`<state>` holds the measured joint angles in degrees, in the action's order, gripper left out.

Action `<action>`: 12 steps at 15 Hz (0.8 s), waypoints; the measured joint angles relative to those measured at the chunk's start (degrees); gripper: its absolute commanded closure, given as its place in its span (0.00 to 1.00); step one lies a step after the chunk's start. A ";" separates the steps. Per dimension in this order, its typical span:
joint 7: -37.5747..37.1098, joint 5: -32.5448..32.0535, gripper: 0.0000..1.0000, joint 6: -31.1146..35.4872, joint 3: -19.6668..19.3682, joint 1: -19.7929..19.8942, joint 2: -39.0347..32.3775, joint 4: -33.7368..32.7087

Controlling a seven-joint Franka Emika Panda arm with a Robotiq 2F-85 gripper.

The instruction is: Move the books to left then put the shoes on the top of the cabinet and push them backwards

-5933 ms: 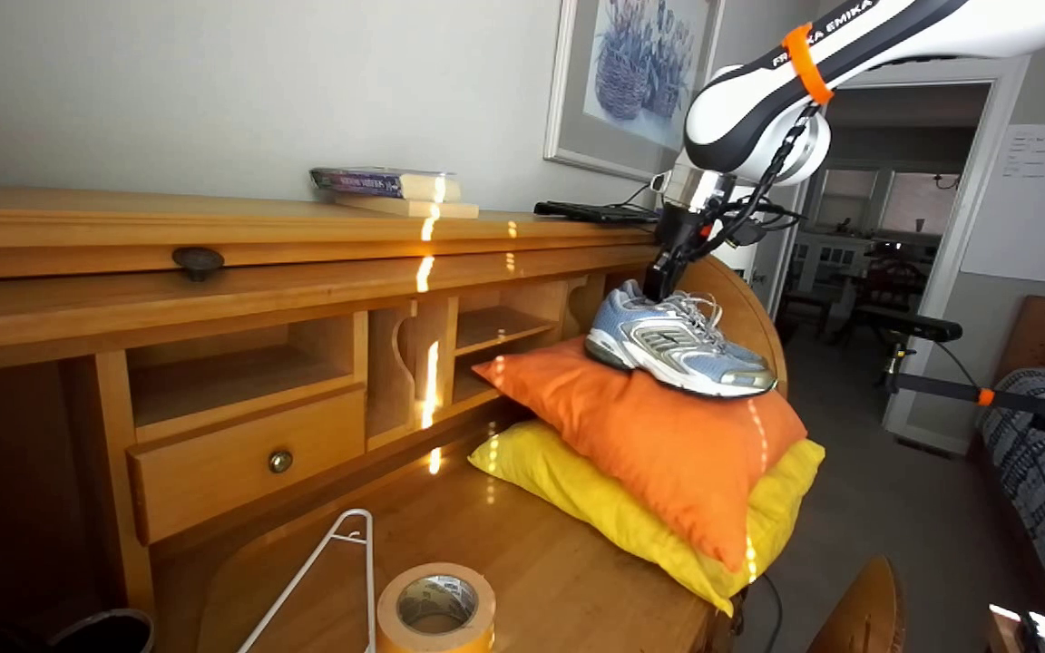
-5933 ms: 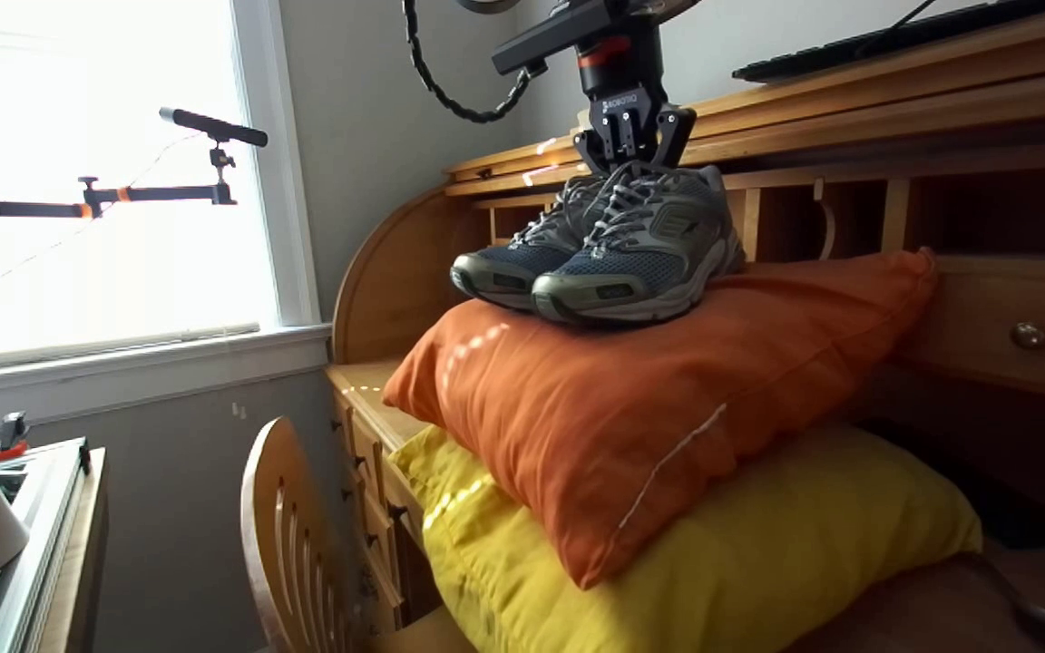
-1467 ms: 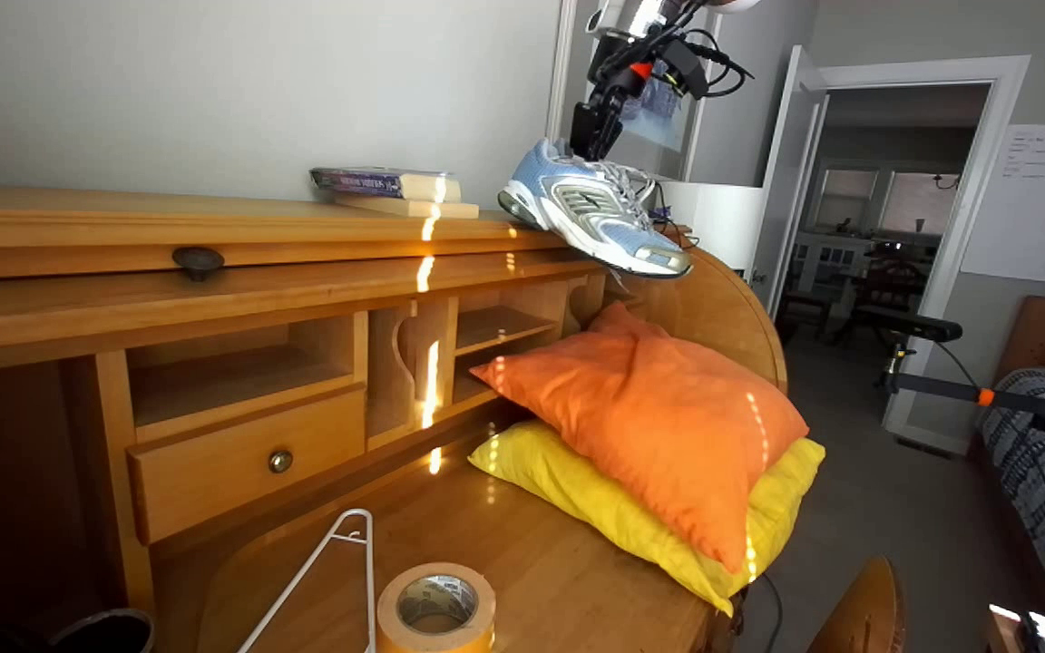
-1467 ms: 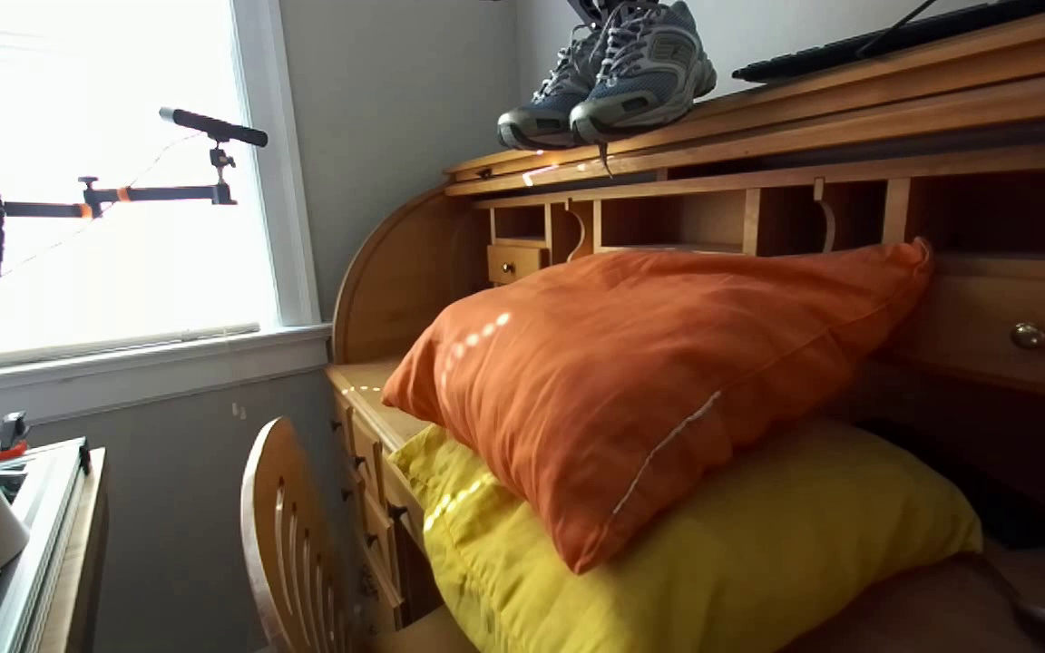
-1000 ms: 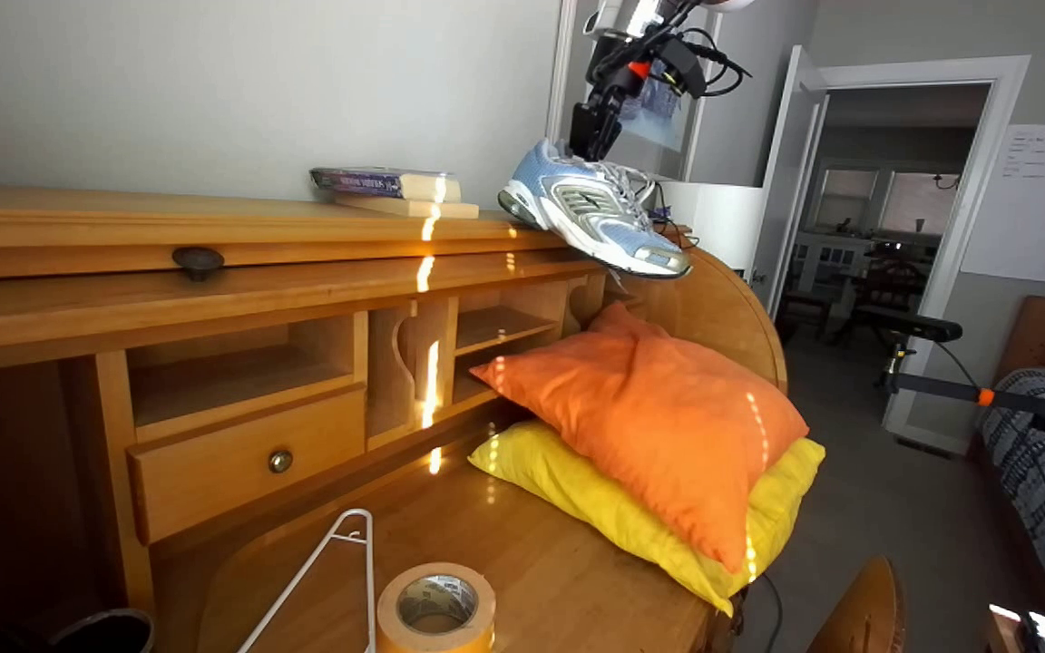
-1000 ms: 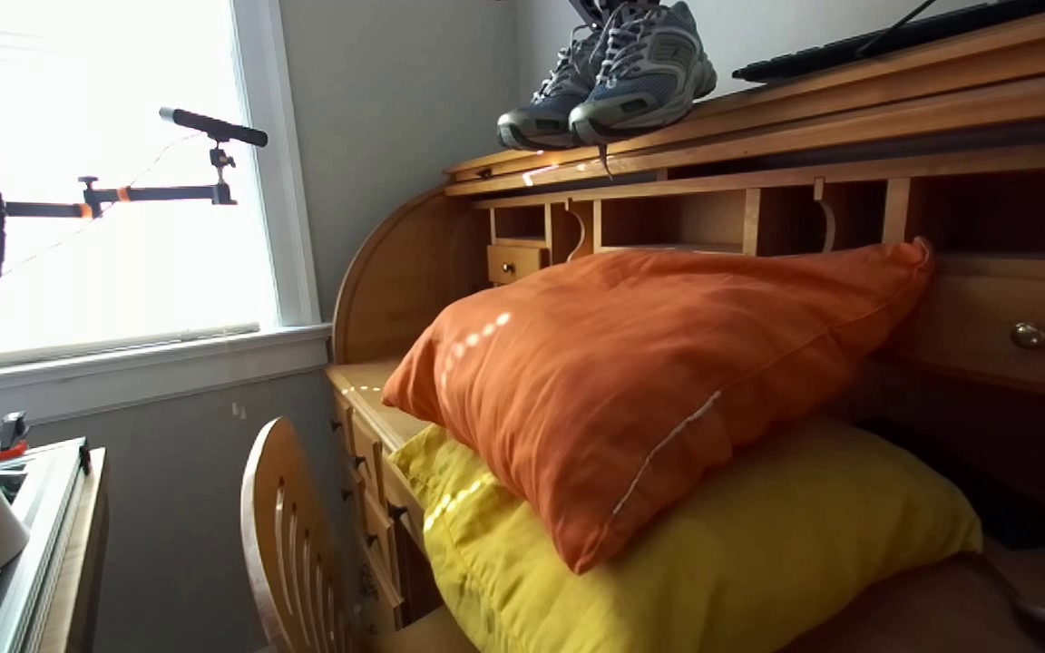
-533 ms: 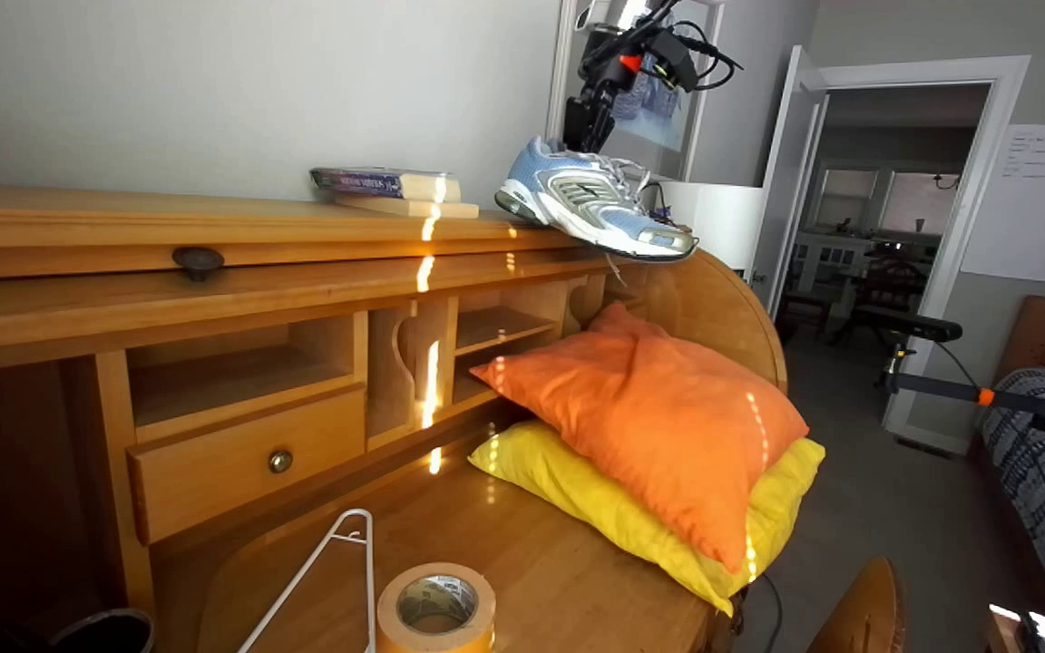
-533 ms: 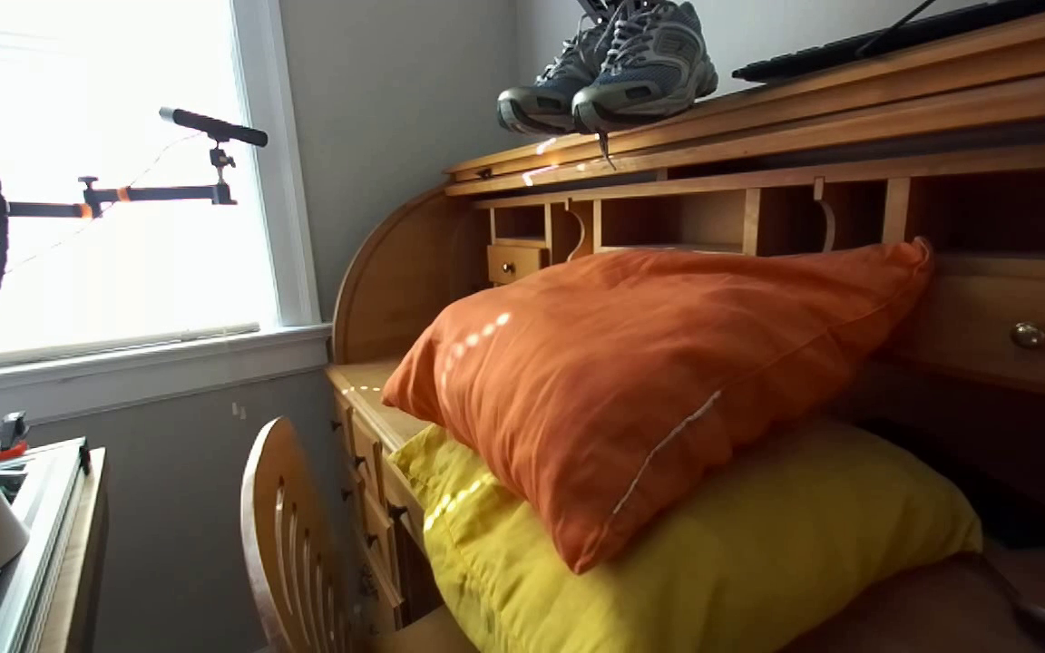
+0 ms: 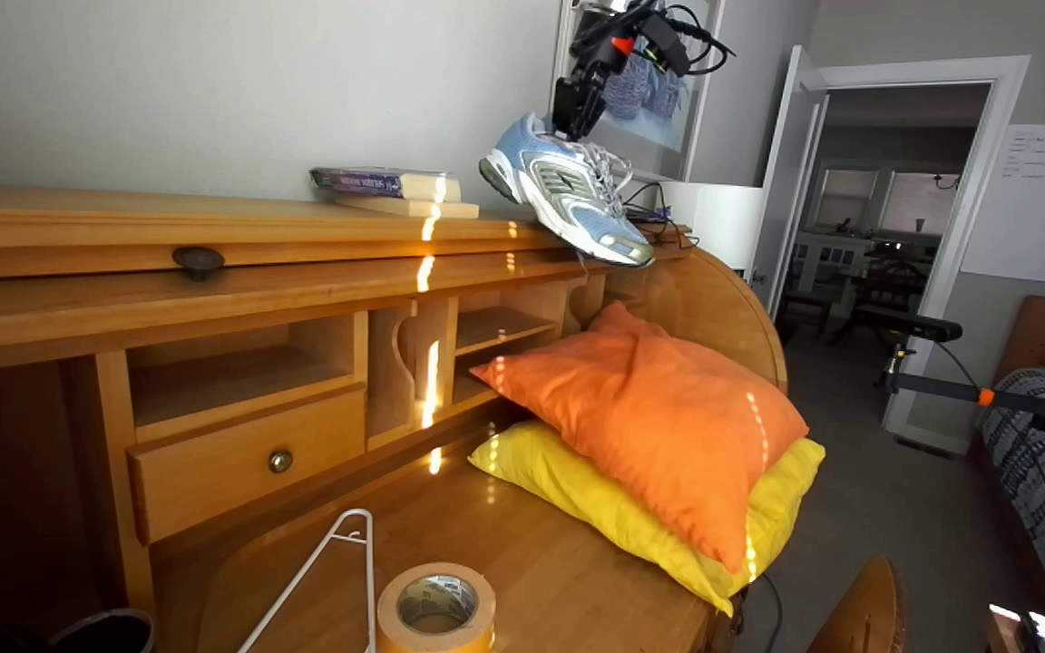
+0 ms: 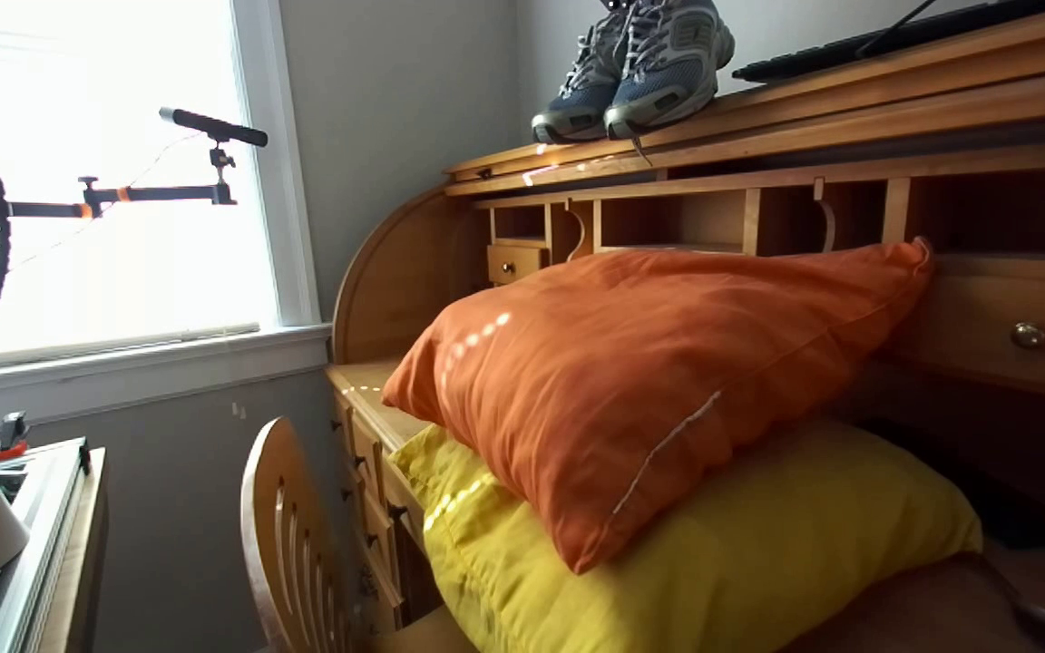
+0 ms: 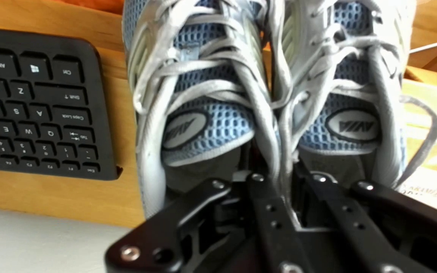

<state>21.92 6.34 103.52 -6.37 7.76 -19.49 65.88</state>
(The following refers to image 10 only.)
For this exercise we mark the round metal drawer knob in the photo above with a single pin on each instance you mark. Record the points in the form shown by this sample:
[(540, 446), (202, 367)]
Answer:
[(1030, 336), (506, 267)]

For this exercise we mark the wooden desk drawer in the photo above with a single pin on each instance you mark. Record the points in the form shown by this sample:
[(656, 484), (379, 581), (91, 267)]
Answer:
[(524, 264), (982, 327)]

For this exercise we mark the yellow pillow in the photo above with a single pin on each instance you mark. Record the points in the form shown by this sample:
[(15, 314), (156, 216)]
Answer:
[(790, 556)]

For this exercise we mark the black keyboard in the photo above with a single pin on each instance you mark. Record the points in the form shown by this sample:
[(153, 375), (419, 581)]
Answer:
[(910, 39)]

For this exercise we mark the blue white running shoe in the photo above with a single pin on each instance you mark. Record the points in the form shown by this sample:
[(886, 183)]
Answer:
[(674, 68), (580, 105)]

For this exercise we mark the black camera boom orange joints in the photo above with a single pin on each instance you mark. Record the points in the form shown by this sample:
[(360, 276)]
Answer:
[(214, 125)]

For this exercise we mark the black red clamp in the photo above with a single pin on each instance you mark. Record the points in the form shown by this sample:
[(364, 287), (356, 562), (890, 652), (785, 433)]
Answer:
[(9, 438)]

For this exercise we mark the wooden chair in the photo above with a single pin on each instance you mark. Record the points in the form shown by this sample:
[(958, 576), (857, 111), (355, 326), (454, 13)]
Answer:
[(291, 556)]

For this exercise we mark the bright window white frame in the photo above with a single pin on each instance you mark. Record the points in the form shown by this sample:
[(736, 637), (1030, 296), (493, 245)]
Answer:
[(101, 183)]

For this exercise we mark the orange pillow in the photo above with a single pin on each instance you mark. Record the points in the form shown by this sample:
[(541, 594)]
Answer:
[(669, 401)]

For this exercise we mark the wooden roll-top desk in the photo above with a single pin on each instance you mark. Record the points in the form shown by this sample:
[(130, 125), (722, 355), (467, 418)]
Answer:
[(1007, 120)]

